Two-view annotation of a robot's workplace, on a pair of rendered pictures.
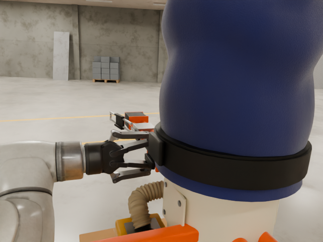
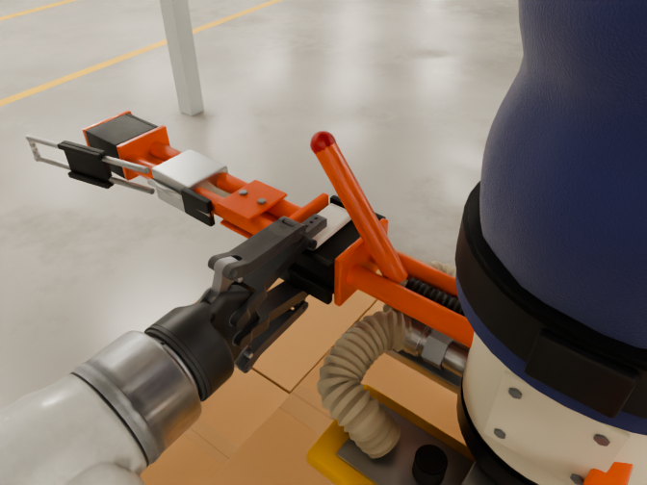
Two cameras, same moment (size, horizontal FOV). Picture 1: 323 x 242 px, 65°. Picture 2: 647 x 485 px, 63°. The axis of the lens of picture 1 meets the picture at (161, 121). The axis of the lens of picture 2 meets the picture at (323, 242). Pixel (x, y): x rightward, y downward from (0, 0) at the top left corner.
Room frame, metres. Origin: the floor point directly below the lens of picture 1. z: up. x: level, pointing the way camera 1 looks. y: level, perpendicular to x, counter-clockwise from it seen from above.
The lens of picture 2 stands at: (0.26, 0.21, 1.58)
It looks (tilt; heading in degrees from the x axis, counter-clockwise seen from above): 39 degrees down; 328
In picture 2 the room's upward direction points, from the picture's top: straight up
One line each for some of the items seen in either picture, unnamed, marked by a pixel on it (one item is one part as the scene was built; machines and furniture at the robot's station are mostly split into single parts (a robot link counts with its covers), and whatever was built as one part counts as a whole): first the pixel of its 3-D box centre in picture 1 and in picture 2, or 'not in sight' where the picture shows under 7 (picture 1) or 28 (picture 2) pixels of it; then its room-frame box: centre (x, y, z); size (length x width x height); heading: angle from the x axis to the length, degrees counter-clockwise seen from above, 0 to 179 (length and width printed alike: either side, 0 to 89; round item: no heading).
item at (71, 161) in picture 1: (71, 160); (141, 393); (0.53, 0.20, 1.23); 0.09 x 0.06 x 0.09; 21
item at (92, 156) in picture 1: (104, 157); (212, 334); (0.56, 0.13, 1.24); 0.09 x 0.07 x 0.08; 111
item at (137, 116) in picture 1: (136, 120); (128, 143); (0.94, 0.10, 1.23); 0.08 x 0.07 x 0.05; 20
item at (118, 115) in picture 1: (122, 125); (114, 177); (0.86, 0.14, 1.23); 0.31 x 0.03 x 0.05; 33
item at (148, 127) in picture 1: (143, 131); (192, 182); (0.81, 0.06, 1.23); 0.07 x 0.07 x 0.04; 20
